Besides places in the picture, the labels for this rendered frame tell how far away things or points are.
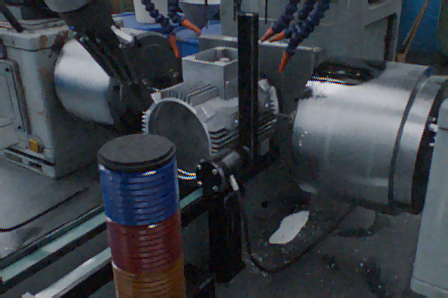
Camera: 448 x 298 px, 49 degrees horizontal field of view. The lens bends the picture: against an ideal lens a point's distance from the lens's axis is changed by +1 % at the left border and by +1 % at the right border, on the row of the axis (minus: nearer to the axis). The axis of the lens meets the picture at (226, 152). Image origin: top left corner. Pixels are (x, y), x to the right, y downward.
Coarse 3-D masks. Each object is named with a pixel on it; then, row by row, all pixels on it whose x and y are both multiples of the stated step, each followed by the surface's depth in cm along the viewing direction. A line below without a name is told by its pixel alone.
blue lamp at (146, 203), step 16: (112, 176) 36; (128, 176) 36; (144, 176) 36; (160, 176) 36; (176, 176) 39; (112, 192) 37; (128, 192) 36; (144, 192) 36; (160, 192) 37; (176, 192) 39; (112, 208) 37; (128, 208) 37; (144, 208) 37; (160, 208) 37; (176, 208) 39; (128, 224) 37; (144, 224) 37
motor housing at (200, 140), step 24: (168, 96) 88; (192, 96) 87; (216, 96) 91; (144, 120) 95; (168, 120) 99; (192, 120) 105; (216, 120) 88; (264, 120) 96; (192, 144) 103; (216, 144) 86; (192, 168) 97
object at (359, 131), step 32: (320, 64) 82; (352, 64) 80; (384, 64) 79; (320, 96) 78; (352, 96) 75; (384, 96) 73; (416, 96) 72; (320, 128) 77; (352, 128) 74; (384, 128) 71; (416, 128) 70; (320, 160) 78; (352, 160) 75; (384, 160) 72; (416, 160) 71; (320, 192) 84; (352, 192) 78; (384, 192) 74; (416, 192) 76
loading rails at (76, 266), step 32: (192, 192) 92; (256, 192) 105; (64, 224) 82; (96, 224) 83; (192, 224) 88; (32, 256) 76; (64, 256) 78; (96, 256) 75; (192, 256) 90; (0, 288) 70; (32, 288) 75; (64, 288) 67; (96, 288) 71
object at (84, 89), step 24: (72, 48) 110; (144, 48) 107; (168, 48) 114; (72, 72) 108; (96, 72) 104; (168, 72) 113; (72, 96) 110; (96, 96) 105; (120, 96) 105; (96, 120) 110; (120, 120) 107
